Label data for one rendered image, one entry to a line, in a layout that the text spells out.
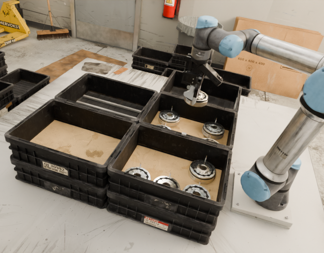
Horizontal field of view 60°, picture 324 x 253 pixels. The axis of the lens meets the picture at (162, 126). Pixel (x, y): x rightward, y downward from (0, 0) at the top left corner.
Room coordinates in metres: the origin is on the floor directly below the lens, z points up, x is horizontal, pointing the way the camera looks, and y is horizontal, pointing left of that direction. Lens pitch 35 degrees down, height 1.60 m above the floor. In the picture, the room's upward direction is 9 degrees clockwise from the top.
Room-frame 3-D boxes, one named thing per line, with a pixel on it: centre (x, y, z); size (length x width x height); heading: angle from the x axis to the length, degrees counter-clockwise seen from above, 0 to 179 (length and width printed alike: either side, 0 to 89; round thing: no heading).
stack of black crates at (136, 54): (2.85, 0.20, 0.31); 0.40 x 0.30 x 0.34; 80
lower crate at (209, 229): (0.76, -0.06, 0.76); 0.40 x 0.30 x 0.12; 79
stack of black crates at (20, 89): (1.86, 1.15, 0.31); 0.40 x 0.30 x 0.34; 170
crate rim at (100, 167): (0.84, 0.33, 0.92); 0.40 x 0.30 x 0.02; 79
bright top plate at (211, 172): (0.81, -0.18, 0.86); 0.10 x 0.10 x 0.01
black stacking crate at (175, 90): (1.35, -0.18, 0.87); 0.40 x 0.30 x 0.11; 79
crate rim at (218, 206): (0.76, -0.06, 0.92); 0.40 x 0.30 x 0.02; 79
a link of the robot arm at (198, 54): (1.07, -0.10, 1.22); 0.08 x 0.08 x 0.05
